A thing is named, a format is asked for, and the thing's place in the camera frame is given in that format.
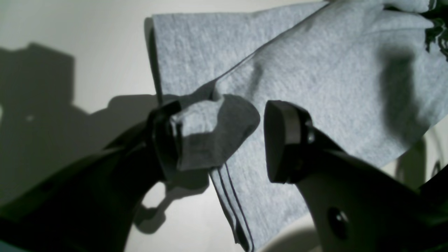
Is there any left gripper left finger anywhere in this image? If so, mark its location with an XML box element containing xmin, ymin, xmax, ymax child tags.
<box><xmin>1</xmin><ymin>101</ymin><xmax>181</xmax><ymax>252</ymax></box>

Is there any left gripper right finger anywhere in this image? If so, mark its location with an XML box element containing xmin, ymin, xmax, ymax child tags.
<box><xmin>263</xmin><ymin>100</ymin><xmax>448</xmax><ymax>252</ymax></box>

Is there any grey T-shirt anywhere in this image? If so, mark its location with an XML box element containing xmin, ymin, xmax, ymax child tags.
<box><xmin>152</xmin><ymin>0</ymin><xmax>447</xmax><ymax>252</ymax></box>

